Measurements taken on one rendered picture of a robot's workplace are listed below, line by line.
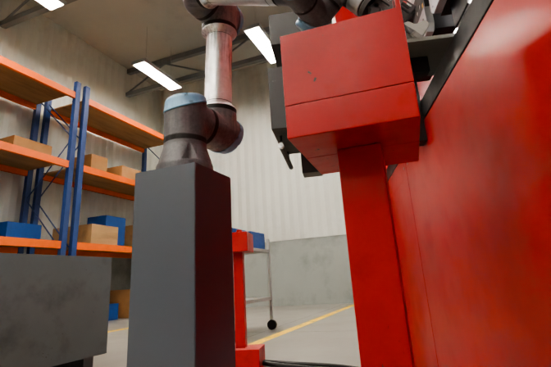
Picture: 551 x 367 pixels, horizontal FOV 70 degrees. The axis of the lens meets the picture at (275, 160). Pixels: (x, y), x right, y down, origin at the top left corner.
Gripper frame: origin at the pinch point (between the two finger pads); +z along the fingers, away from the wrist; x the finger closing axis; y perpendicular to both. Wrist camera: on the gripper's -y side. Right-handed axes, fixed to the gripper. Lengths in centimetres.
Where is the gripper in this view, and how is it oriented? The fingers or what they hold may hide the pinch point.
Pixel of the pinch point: (422, 53)
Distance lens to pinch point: 108.5
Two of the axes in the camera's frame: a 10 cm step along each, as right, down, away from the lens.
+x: 1.8, 2.8, 9.4
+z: 6.8, 6.6, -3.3
